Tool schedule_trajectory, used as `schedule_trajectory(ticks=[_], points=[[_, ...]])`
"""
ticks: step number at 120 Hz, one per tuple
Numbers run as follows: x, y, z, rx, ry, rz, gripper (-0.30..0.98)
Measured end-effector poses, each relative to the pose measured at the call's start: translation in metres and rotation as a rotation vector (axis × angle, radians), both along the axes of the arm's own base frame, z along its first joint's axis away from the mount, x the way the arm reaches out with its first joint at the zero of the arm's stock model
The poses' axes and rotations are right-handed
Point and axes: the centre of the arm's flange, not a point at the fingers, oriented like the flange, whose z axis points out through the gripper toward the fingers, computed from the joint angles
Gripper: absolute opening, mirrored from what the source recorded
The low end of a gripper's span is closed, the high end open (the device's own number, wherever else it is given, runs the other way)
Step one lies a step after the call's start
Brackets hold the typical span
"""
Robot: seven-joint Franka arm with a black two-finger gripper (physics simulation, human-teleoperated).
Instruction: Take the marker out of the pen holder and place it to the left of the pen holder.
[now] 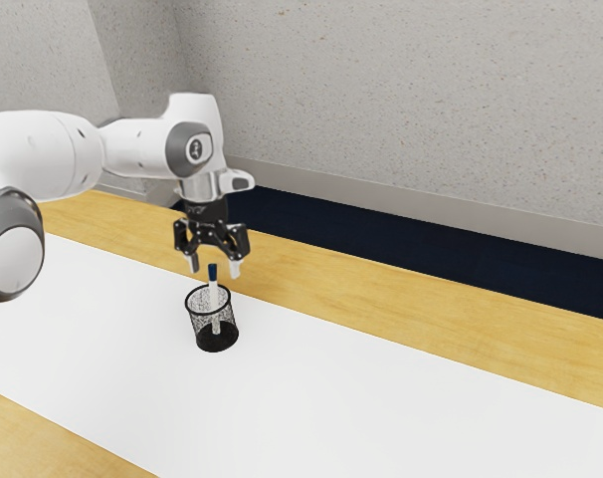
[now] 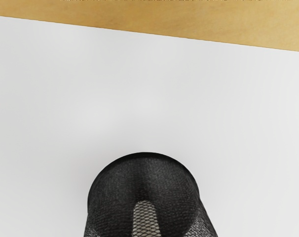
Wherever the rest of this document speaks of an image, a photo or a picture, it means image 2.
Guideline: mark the black mesh pen holder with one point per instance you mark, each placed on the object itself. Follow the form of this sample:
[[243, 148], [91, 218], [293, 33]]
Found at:
[[115, 187]]

